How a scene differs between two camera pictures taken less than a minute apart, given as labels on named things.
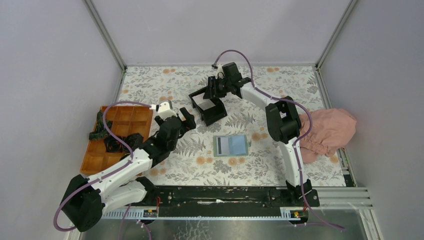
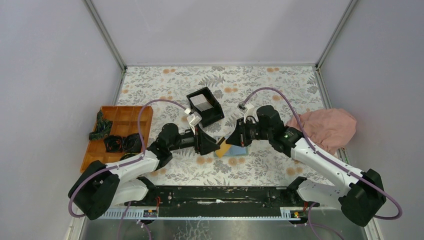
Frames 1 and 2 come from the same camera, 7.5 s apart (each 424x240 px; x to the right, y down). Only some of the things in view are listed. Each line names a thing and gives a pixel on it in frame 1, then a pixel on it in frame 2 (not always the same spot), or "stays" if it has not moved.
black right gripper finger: [210, 92] to [237, 138]
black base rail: [213, 197] stays
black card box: [210, 110] stays
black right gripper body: [222, 87] to [254, 131]
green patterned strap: [101, 132] stays
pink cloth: [332, 129] stays
